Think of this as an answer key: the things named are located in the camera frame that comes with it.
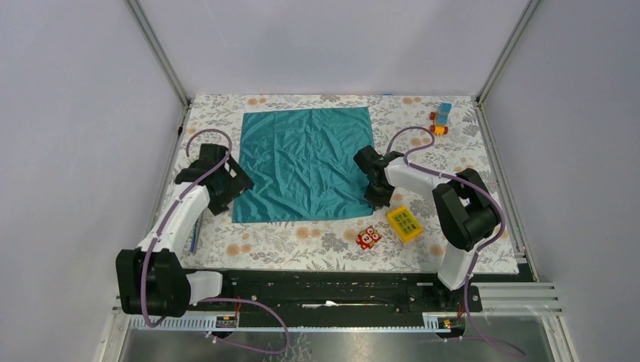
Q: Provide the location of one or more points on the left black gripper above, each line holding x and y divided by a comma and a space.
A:
239, 182

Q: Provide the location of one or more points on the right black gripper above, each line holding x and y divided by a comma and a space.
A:
377, 202

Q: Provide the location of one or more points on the teal cloth napkin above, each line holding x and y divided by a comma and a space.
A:
301, 164

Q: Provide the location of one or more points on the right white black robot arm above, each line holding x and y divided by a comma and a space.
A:
469, 217

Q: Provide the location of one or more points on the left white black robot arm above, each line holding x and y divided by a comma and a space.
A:
151, 279

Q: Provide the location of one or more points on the yellow green toy brick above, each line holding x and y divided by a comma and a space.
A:
404, 224

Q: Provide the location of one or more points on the red owl toy block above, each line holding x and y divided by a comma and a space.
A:
367, 238

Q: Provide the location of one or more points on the floral patterned table mat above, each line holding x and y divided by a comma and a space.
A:
398, 123

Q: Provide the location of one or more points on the blue orange toy car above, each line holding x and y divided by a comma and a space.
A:
440, 119

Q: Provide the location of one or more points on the blue handled utensil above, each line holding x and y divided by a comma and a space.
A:
195, 234

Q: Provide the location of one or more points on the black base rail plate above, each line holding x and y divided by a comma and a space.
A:
338, 299

